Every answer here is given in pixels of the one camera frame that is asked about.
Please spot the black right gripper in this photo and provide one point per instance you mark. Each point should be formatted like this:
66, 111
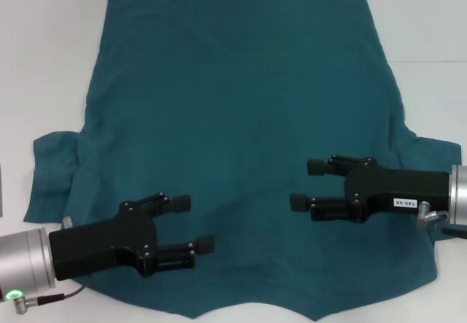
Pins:
386, 190

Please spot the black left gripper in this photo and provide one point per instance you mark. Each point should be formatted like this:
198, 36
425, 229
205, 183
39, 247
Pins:
95, 243

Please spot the teal blue t-shirt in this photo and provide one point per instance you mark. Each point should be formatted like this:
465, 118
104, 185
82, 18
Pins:
233, 119

